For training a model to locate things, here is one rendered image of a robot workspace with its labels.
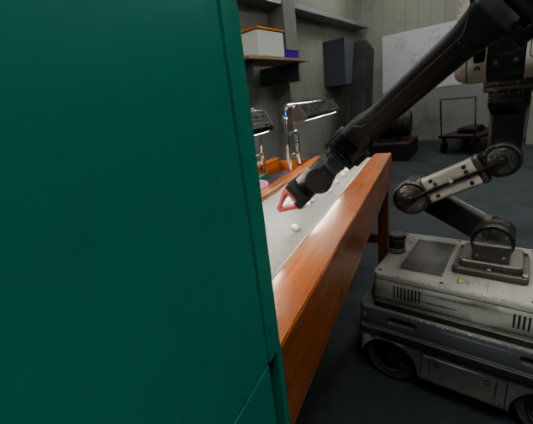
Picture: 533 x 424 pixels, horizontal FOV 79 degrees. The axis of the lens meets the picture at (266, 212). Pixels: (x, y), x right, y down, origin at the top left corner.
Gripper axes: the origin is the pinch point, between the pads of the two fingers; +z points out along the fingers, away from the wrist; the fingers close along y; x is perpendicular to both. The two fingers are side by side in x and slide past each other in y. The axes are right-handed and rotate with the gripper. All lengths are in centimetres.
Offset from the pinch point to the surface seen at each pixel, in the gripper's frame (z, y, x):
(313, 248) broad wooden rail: -0.8, 2.3, 13.2
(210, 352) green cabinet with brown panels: -20, 57, 6
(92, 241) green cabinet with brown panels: -28, 64, -4
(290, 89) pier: 86, -381, -121
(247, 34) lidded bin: 47, -264, -162
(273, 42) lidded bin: 39, -287, -144
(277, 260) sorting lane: 7.6, 6.0, 9.6
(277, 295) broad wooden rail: -0.8, 24.4, 12.9
